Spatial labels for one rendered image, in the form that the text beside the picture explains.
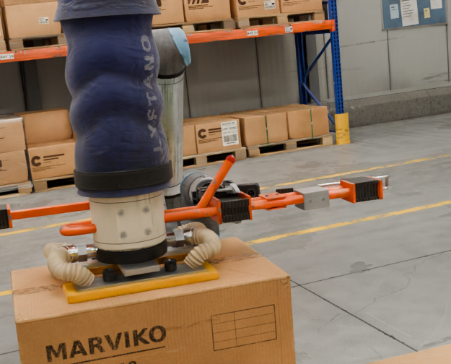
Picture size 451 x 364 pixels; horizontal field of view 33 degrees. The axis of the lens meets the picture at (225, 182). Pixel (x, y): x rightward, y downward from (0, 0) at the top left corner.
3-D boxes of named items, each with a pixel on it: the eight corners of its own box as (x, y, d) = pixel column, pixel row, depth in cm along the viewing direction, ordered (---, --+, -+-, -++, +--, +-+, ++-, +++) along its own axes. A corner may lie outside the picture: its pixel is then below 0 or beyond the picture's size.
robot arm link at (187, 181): (211, 201, 225) (207, 167, 223) (223, 208, 213) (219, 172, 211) (180, 206, 222) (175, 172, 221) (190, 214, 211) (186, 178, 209)
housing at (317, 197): (304, 211, 190) (303, 193, 189) (294, 206, 196) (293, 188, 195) (330, 207, 192) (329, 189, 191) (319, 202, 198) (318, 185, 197)
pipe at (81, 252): (65, 286, 165) (61, 261, 164) (54, 258, 189) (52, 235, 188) (216, 262, 175) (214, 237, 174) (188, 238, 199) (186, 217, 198)
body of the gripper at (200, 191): (205, 219, 194) (193, 211, 206) (237, 214, 197) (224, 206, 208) (201, 190, 193) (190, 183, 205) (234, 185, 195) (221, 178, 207)
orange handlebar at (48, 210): (12, 248, 170) (11, 232, 170) (8, 222, 199) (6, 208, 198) (387, 194, 196) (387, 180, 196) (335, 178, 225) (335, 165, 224)
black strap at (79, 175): (81, 196, 165) (79, 177, 164) (69, 180, 187) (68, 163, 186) (183, 183, 171) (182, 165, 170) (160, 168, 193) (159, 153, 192)
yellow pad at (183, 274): (67, 305, 164) (65, 282, 163) (63, 292, 174) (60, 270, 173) (220, 279, 174) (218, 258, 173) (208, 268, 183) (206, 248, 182)
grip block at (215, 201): (220, 225, 182) (218, 201, 181) (208, 217, 191) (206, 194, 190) (253, 220, 184) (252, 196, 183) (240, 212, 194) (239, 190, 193)
